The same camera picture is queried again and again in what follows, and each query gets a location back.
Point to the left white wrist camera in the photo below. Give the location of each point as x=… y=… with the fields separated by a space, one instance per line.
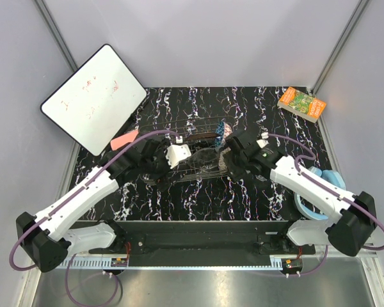
x=177 y=153

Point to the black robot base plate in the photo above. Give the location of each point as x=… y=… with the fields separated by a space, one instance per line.
x=264 y=237

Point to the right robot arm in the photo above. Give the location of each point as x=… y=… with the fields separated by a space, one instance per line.
x=349 y=217

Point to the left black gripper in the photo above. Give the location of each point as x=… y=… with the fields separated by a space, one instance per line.
x=162 y=151

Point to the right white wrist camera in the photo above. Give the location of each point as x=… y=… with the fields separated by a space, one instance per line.
x=262 y=143

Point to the orange green book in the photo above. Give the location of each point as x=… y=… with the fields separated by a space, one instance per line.
x=301 y=104

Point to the red floral plate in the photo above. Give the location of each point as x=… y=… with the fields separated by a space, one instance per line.
x=205 y=135

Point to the pink plastic cup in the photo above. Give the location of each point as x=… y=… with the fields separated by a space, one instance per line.
x=124 y=139

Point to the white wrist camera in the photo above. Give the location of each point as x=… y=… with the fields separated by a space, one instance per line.
x=177 y=153
x=262 y=143

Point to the light blue headphones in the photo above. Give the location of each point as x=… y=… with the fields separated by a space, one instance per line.
x=328 y=175

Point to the wire dish rack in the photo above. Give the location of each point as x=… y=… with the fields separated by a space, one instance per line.
x=185 y=128

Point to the blue orange patterned bowl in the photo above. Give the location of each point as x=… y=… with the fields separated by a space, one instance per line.
x=223 y=130

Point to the brown patterned ceramic bowl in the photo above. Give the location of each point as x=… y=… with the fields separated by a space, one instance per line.
x=221 y=160

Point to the clear glass square plate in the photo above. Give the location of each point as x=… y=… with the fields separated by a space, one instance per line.
x=204 y=159

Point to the white whiteboard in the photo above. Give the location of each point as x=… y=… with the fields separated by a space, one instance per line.
x=94 y=103

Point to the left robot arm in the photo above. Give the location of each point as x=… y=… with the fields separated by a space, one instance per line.
x=48 y=238

